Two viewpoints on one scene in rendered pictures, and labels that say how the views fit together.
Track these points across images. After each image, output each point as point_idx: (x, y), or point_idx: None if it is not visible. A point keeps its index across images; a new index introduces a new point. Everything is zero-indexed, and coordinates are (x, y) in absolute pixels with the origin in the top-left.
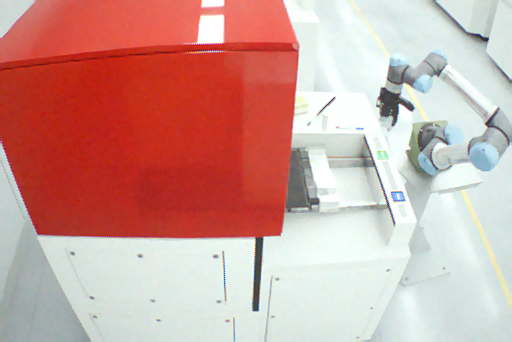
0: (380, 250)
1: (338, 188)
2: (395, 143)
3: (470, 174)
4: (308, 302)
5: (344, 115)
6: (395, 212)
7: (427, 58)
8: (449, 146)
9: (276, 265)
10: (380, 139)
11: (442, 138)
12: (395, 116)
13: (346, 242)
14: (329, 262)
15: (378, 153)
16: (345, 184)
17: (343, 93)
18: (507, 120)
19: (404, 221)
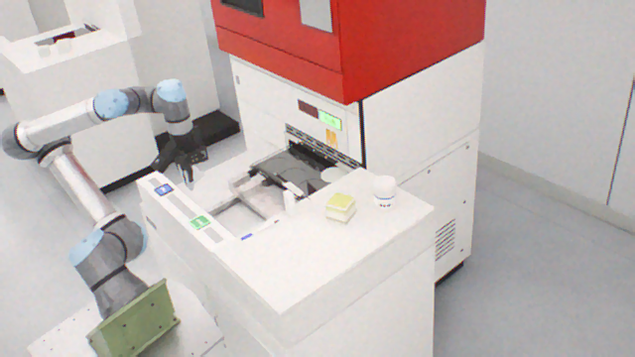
0: None
1: (246, 221)
2: (201, 326)
3: (51, 347)
4: None
5: (281, 247)
6: (162, 177)
7: (127, 89)
8: (97, 190)
9: (253, 148)
10: (211, 242)
11: (108, 233)
12: None
13: (208, 184)
14: (214, 167)
15: (205, 220)
16: (241, 229)
17: (312, 288)
18: (7, 126)
19: (149, 175)
